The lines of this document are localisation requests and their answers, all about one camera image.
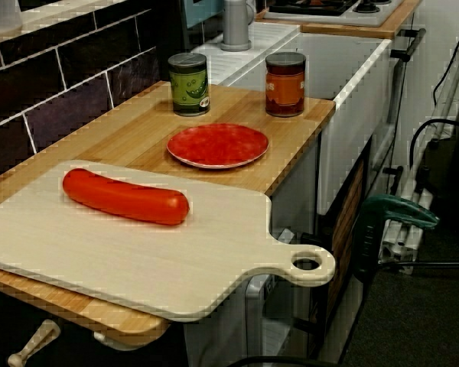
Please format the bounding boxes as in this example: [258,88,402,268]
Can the red toy sausage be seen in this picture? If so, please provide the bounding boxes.
[62,167,190,226]

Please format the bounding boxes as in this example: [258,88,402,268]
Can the green peas toy can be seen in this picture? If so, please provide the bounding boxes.
[167,52,211,117]

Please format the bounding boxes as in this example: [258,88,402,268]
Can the orange beans toy can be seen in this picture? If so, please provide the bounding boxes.
[265,51,307,118]

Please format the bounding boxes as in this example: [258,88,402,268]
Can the red round plate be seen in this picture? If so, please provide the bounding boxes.
[166,122,270,170]

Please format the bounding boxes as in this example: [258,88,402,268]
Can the white toy kitchen cabinet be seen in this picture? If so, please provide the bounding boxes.
[183,132,324,367]

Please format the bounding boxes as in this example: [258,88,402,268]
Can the pale wooden cutting board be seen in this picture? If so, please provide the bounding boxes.
[0,159,337,321]

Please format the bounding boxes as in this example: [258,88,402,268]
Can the white toy sink unit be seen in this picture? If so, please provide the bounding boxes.
[190,21,393,217]

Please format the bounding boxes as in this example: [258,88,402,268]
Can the grey toy faucet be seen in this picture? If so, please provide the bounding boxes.
[220,0,256,52]

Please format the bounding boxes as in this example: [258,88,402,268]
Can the green clamp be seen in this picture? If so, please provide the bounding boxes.
[352,193,441,280]

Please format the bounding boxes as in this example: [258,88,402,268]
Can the toy stove top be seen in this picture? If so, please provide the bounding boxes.
[262,0,406,28]

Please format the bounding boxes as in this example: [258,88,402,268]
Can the white wooden peg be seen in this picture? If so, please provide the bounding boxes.
[7,319,61,367]

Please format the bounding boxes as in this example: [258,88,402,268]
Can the white lidded jar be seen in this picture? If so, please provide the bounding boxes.
[0,0,24,39]

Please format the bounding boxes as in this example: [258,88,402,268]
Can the black oven door handle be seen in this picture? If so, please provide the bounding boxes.
[382,166,405,196]
[390,27,428,62]

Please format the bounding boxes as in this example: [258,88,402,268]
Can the aluminium frame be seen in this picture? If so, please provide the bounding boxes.
[382,36,459,274]

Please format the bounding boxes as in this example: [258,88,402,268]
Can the thick black cable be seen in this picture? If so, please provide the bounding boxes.
[408,118,459,169]

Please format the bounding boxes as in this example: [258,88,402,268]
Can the thin black cable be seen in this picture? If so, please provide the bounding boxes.
[431,11,459,96]

